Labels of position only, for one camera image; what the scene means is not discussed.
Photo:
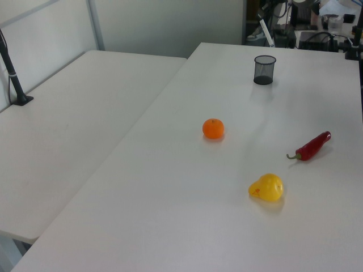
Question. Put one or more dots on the clear glass jar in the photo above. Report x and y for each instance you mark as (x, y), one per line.
(334, 25)

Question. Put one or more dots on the black camera stand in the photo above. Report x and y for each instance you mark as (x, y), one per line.
(353, 53)

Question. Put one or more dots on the black electronics box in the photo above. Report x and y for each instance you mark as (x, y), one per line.
(312, 42)

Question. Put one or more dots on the white side table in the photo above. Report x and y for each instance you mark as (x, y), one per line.
(71, 127)

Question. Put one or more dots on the small black box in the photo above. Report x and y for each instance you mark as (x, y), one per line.
(349, 18)

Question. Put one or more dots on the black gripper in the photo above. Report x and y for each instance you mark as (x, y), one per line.
(274, 4)

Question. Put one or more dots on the black pole stand with base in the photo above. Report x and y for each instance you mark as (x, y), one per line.
(17, 86)

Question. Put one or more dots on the black mesh pen cup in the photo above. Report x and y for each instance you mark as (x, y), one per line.
(263, 80)

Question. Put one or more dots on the red chili pepper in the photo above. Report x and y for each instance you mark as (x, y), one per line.
(310, 148)

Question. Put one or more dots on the orange mandarin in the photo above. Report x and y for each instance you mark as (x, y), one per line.
(213, 129)

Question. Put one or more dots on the grey white shoe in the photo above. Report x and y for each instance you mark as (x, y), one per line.
(255, 34)

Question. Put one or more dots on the yellow pear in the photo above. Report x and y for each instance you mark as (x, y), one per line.
(268, 188)

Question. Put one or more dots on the grey partition frame post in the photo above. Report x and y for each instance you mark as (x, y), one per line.
(96, 28)

